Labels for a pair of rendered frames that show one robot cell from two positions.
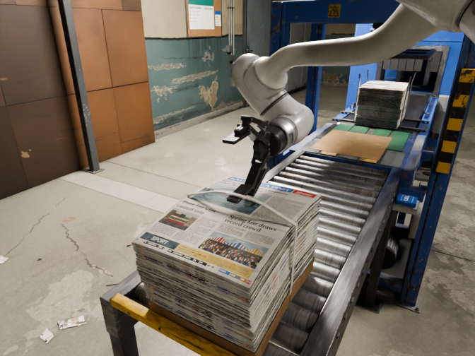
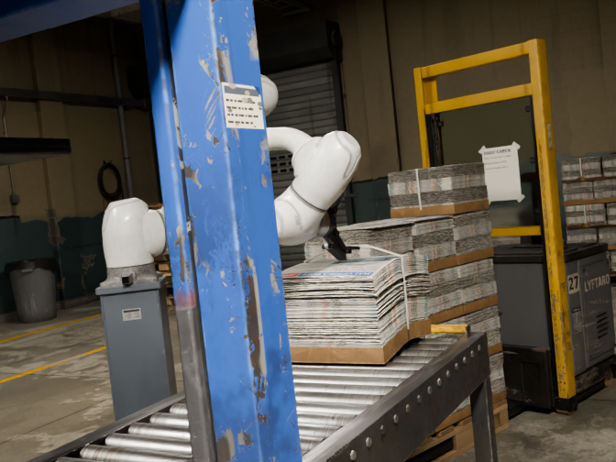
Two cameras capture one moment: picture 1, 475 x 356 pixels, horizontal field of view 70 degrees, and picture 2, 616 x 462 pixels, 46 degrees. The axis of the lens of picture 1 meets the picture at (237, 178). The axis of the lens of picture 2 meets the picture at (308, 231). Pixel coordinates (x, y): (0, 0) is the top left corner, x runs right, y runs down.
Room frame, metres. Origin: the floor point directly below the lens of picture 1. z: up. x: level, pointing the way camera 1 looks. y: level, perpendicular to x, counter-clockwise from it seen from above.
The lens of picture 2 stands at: (2.65, -0.16, 1.23)
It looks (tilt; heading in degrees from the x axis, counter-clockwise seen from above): 3 degrees down; 178
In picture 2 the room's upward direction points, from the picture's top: 6 degrees counter-clockwise
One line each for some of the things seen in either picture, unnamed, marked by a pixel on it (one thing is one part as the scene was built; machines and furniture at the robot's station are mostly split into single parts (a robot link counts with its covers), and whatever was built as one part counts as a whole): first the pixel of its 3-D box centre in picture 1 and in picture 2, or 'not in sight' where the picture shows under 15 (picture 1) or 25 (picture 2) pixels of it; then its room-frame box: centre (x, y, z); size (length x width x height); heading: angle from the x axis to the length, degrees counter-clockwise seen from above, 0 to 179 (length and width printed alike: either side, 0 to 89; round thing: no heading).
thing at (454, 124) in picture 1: (454, 123); not in sight; (1.45, -0.94, 1.05); 0.05 x 0.05 x 0.45; 59
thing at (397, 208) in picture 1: (406, 205); not in sight; (1.36, -0.76, 0.69); 0.10 x 0.10 x 0.03; 59
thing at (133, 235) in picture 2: not in sight; (129, 231); (0.22, -0.68, 1.17); 0.18 x 0.16 x 0.22; 124
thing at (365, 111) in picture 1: (382, 102); not in sight; (2.47, -1.05, 0.93); 0.38 x 0.30 x 0.26; 149
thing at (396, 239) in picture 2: not in sight; (358, 254); (-0.45, 0.13, 0.95); 0.38 x 0.29 x 0.23; 43
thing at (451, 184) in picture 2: not in sight; (447, 299); (-0.85, 0.57, 0.65); 0.39 x 0.30 x 1.29; 42
